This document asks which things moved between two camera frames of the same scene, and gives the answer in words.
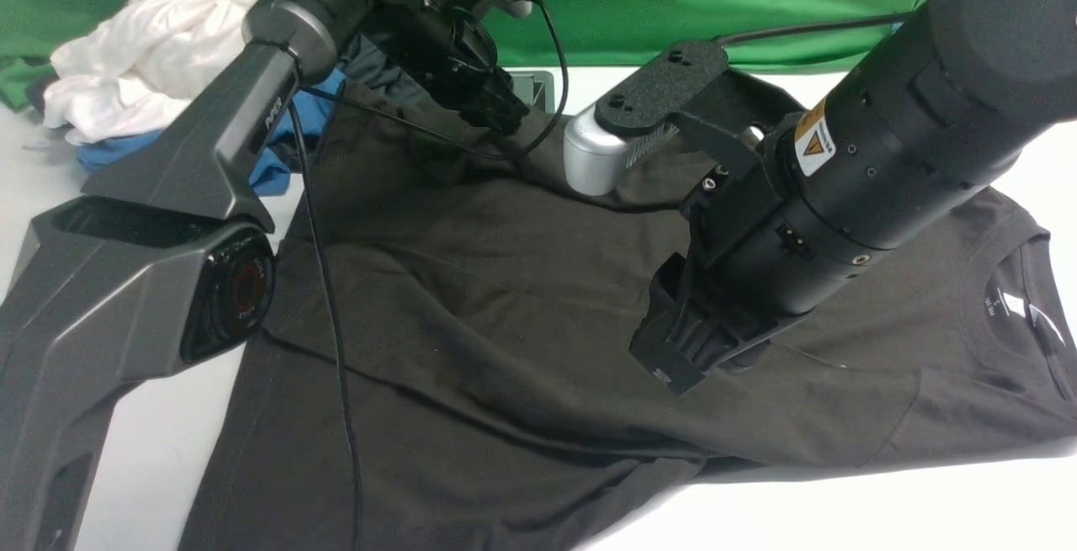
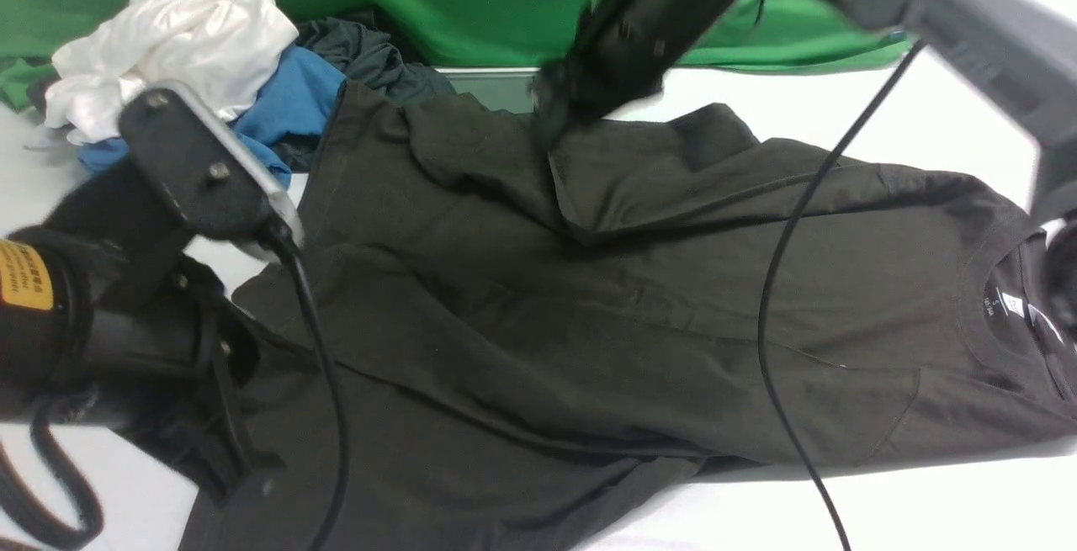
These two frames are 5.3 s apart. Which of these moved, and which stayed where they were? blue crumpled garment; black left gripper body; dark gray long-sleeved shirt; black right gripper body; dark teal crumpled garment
Moved: black right gripper body; black left gripper body
Stayed: blue crumpled garment; dark teal crumpled garment; dark gray long-sleeved shirt
